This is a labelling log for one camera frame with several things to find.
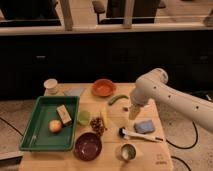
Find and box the light green cup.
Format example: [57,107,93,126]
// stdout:
[77,111,90,126]

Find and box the red yellow apple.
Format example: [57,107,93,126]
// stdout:
[49,120,62,133]

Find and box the bunch of red grapes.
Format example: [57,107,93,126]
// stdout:
[90,117,107,137]

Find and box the black office chair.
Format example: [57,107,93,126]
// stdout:
[92,0,166,25]

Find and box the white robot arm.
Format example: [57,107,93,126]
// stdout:
[130,68,213,133]

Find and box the orange bowl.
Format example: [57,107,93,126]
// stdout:
[91,79,116,97]

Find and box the small metal cup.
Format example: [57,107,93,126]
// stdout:
[121,144,136,161]

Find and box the white paper cup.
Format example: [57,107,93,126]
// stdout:
[44,78,58,95]

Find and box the grey cloth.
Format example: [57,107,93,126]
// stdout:
[63,88,85,97]

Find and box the yellow banana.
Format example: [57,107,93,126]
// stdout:
[101,107,108,128]

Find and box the blue sponge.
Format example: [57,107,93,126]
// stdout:
[134,120,155,134]

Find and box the green pea pod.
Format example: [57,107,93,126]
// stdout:
[108,94,129,106]

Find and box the tan wooden block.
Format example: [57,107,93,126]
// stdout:
[57,105,72,125]

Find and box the black cable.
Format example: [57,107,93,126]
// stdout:
[165,121,200,150]

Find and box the green plastic tray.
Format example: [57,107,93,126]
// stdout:
[19,96,79,151]

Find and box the purple bowl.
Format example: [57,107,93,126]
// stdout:
[74,132,102,161]

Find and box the white dish brush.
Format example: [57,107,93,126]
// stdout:
[119,127,164,142]

